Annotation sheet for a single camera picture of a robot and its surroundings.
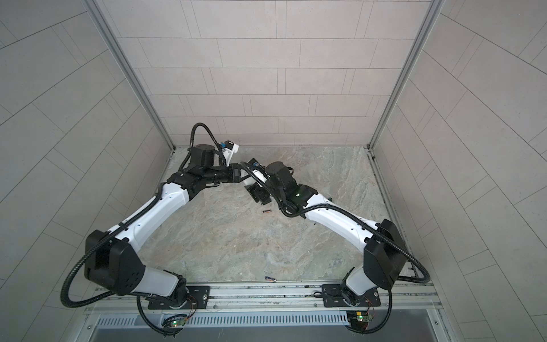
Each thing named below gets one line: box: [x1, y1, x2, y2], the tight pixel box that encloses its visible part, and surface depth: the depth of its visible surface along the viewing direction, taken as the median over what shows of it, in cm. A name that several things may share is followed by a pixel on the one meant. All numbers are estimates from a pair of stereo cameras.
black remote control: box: [244, 181, 272, 206], surface depth 68 cm
